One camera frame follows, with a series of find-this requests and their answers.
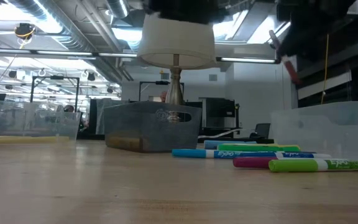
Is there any grey office chair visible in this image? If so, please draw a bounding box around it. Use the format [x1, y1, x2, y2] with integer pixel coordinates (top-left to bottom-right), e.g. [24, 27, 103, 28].
[249, 123, 272, 140]

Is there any white lamp power cord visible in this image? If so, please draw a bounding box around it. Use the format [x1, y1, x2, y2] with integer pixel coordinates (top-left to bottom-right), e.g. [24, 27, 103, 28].
[197, 127, 245, 139]

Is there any clear plastic bin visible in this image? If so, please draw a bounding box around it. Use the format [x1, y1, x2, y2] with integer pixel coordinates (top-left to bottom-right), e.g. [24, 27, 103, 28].
[0, 99, 82, 144]
[270, 101, 358, 161]

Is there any green highlighter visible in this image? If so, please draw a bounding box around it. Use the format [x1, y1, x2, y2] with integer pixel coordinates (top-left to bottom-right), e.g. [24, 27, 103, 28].
[217, 143, 301, 152]

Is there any silver table lamp white shade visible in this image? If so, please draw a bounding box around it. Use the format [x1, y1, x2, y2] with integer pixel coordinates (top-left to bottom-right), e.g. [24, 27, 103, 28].
[136, 12, 217, 123]

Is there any black ceiling dome device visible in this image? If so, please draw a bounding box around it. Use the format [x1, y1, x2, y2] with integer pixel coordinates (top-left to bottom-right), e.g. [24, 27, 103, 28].
[14, 22, 37, 41]

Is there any black metal frame stand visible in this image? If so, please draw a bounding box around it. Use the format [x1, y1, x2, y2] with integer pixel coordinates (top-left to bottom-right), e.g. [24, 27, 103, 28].
[29, 75, 81, 113]
[138, 80, 171, 102]

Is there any yellow highlighter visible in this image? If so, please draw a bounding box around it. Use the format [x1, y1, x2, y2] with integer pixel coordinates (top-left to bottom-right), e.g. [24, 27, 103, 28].
[270, 143, 301, 149]
[0, 136, 70, 144]
[107, 135, 151, 152]

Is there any light blue Expo marker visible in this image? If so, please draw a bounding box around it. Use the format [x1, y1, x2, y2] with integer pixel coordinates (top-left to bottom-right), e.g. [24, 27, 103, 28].
[172, 148, 279, 159]

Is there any black equipment cabinet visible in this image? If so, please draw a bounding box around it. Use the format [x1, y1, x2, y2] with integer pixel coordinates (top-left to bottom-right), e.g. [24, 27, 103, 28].
[199, 96, 241, 129]

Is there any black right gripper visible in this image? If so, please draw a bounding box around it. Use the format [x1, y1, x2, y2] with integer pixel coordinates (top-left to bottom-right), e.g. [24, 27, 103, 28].
[277, 0, 358, 62]

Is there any smoky grey plastic bin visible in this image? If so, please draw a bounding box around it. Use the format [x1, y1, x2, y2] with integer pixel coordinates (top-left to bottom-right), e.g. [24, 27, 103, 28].
[103, 101, 203, 153]

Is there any ceiling light bar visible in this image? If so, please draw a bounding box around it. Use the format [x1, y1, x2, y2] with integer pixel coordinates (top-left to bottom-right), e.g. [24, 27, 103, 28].
[216, 56, 282, 65]
[0, 48, 138, 59]

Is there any pink Expo marker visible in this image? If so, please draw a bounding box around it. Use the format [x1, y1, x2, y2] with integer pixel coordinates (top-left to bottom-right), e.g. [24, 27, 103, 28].
[232, 156, 279, 169]

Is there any black aluminium table frame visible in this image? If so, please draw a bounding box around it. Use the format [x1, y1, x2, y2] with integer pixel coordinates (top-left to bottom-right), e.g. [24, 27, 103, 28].
[78, 133, 275, 144]

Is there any silver ventilation duct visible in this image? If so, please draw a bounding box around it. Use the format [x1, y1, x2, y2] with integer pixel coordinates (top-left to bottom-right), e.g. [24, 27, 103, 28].
[106, 0, 130, 18]
[7, 0, 135, 82]

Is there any grey cloth cover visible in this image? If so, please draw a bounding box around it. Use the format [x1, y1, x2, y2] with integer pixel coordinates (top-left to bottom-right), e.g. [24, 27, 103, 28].
[88, 98, 127, 136]

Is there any green Expo marker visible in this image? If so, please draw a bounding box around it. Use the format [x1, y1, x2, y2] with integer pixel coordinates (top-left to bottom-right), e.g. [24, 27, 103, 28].
[268, 158, 358, 173]

